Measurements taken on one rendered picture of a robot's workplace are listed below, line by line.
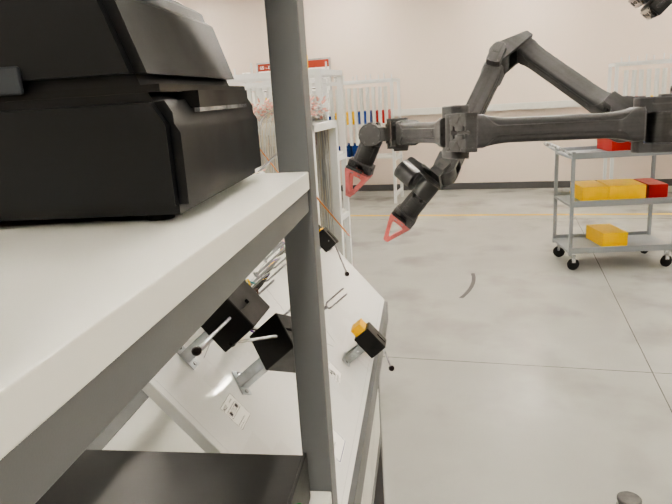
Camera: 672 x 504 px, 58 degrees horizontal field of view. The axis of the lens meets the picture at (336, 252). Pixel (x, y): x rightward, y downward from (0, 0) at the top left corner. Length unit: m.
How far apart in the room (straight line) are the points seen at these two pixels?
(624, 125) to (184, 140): 0.97
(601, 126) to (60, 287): 1.07
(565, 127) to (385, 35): 8.64
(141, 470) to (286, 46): 0.51
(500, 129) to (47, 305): 1.03
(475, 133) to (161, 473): 0.81
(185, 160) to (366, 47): 9.46
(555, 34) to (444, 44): 1.56
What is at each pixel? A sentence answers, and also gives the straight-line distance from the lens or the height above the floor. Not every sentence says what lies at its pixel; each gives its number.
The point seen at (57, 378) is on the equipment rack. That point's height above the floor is 1.45.
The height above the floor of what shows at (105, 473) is 1.12.
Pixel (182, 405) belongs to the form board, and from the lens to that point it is 0.92.
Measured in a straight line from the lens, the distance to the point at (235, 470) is 0.75.
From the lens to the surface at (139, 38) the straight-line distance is 0.44.
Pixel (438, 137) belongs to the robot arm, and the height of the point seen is 1.44.
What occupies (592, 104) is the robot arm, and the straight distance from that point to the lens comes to 1.76.
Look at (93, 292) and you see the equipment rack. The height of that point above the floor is 1.46.
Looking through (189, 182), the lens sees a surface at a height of 1.49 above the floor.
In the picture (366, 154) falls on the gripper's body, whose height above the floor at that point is 1.38.
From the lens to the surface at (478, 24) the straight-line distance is 9.64.
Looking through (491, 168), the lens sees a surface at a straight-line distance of 9.67.
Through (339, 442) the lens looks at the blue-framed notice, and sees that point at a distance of 1.19.
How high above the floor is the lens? 1.54
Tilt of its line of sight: 14 degrees down
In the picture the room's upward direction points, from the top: 4 degrees counter-clockwise
